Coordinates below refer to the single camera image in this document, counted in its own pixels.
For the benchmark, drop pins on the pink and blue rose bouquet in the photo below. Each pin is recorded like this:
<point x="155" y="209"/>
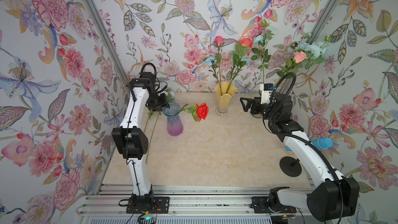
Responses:
<point x="288" y="57"/>

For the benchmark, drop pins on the aluminium corner post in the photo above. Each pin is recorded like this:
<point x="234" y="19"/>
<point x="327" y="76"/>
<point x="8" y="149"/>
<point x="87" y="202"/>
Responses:
<point x="107" y="41"/>
<point x="311" y="37"/>

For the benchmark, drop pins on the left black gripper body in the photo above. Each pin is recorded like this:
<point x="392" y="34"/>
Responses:
<point x="156" y="102"/>

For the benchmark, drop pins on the red rose stem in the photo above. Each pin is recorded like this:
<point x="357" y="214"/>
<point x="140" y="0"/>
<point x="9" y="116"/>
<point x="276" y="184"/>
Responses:
<point x="198" y="112"/>

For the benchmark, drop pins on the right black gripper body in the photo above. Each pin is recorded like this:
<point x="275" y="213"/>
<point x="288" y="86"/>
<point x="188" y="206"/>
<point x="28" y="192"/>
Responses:
<point x="265" y="111"/>

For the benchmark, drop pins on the pink rose blue carnation bouquet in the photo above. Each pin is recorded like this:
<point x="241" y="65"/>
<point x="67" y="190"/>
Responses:
<point x="226" y="66"/>

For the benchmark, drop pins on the light blue rose stem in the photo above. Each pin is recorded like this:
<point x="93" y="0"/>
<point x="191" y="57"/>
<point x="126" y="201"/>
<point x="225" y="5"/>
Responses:
<point x="170" y="97"/>

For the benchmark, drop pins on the left aluminium corner post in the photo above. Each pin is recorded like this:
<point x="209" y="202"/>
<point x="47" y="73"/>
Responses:
<point x="107" y="41"/>

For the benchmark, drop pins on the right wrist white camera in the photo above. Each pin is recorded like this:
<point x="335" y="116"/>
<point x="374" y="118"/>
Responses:
<point x="266" y="93"/>

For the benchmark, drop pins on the clear ribbed glass vase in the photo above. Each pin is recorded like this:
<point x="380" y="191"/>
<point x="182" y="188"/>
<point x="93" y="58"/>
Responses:
<point x="259" y="93"/>

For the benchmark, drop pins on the right aluminium corner post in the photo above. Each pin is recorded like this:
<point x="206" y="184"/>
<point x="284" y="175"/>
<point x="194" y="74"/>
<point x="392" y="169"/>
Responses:
<point x="311" y="37"/>

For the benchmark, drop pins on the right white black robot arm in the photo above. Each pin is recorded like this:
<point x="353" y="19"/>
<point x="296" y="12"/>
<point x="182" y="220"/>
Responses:
<point x="335" y="196"/>

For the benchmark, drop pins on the blue purple glass vase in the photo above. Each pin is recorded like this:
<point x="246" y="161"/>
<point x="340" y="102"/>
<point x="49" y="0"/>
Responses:
<point x="174" y="125"/>

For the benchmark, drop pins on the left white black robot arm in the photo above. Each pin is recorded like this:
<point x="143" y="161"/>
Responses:
<point x="133" y="144"/>

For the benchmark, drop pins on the yellow ruffled glass vase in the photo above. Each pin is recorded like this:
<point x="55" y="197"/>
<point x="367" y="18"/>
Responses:
<point x="224" y="94"/>

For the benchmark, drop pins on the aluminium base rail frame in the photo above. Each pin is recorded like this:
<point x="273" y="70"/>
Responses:
<point x="189" y="204"/>

